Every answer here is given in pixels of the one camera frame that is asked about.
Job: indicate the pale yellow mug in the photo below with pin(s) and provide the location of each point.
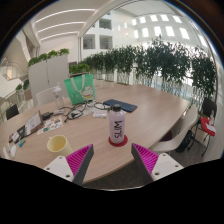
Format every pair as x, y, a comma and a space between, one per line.
58, 146

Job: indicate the colourful sticker sheet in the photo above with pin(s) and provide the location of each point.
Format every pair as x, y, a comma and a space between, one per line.
51, 125

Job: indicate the black chair with red cushion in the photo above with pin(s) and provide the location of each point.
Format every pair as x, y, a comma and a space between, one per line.
208, 125

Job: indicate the black power adapter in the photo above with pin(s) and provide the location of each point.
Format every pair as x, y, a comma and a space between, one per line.
46, 115

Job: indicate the white cabinet topped with plants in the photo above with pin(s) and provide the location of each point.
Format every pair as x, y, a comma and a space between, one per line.
46, 73

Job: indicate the dark blue keyboard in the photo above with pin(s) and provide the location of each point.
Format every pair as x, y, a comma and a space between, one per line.
120, 105

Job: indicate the black office chair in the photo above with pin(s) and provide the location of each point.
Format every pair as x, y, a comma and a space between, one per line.
12, 112

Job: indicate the black notebook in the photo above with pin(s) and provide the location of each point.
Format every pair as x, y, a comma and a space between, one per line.
20, 131

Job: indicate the green tote bag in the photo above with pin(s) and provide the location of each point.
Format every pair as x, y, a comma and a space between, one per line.
78, 88

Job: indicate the clear plastic water bottle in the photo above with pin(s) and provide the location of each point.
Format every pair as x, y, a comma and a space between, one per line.
58, 98

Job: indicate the flat round red coaster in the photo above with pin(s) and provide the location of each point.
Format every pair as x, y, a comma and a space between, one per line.
124, 142

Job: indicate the black backpack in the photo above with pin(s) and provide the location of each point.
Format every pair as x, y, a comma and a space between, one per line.
184, 141

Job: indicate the grey printed booklet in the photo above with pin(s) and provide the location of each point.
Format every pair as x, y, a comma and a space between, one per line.
33, 122

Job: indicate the white office chair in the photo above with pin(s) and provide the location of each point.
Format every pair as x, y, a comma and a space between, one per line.
45, 96

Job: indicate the small white box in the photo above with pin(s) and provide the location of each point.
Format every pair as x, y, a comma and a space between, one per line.
100, 114

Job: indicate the small teal marker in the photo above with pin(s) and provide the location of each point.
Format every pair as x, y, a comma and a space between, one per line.
22, 143

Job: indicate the potted plants planter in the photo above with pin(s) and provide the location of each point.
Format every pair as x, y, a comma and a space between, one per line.
26, 85

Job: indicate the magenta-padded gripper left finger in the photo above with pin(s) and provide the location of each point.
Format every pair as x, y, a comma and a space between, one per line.
78, 160

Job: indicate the green hedge plant row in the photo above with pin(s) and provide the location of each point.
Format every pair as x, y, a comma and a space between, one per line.
160, 63

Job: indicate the lilac drink bottle black cap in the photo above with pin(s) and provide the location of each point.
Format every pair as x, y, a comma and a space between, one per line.
117, 128

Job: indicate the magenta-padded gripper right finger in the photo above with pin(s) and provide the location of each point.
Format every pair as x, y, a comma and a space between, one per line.
148, 160

